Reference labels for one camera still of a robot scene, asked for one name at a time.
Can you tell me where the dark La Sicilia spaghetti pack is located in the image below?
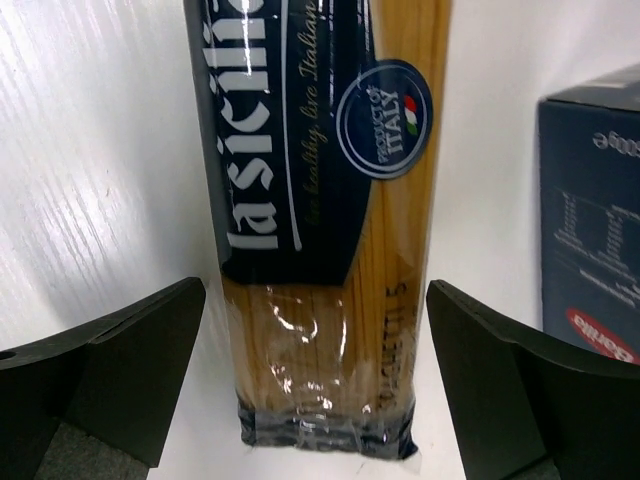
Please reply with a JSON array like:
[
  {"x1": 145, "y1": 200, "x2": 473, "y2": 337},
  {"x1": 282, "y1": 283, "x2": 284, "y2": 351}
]
[{"x1": 184, "y1": 1, "x2": 452, "y2": 460}]

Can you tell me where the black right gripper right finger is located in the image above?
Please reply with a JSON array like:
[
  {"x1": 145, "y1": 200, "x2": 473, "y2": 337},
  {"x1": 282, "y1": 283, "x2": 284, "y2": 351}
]
[{"x1": 426, "y1": 280, "x2": 639, "y2": 479}]

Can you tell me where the blue Barilla rigatoni box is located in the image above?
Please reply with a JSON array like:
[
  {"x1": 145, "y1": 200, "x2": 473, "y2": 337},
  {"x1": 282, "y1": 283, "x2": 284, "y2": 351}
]
[{"x1": 537, "y1": 65, "x2": 639, "y2": 364}]

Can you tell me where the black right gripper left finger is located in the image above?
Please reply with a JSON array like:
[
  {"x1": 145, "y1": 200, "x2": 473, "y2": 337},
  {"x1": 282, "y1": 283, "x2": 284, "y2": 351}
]
[{"x1": 1, "y1": 277, "x2": 206, "y2": 479}]

